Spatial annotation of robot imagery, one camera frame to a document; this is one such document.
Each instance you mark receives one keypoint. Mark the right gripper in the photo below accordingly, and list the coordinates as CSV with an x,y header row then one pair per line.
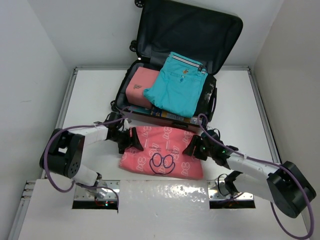
x,y
195,142

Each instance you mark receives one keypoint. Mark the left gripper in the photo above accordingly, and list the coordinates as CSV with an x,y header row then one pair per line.
x,y
130,142

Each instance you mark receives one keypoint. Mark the coral printed garment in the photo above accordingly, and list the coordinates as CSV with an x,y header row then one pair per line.
x,y
162,154

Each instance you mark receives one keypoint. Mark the yellow blue snack packet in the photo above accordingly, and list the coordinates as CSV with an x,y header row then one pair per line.
x,y
168,115

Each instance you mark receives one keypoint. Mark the black white tie-dye shirt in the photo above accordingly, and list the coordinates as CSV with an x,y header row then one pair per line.
x,y
206,99

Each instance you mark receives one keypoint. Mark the turquoise shorts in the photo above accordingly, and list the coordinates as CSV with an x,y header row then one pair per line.
x,y
178,86

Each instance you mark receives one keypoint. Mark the grey suitcase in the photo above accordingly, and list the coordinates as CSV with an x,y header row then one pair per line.
x,y
165,26

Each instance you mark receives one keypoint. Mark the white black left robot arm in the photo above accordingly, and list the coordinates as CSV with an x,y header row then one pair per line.
x,y
64,150

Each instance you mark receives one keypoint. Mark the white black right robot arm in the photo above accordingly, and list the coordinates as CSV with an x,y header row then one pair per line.
x,y
282,184

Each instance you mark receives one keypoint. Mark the teal flat box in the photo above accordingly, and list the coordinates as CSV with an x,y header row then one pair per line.
x,y
139,110

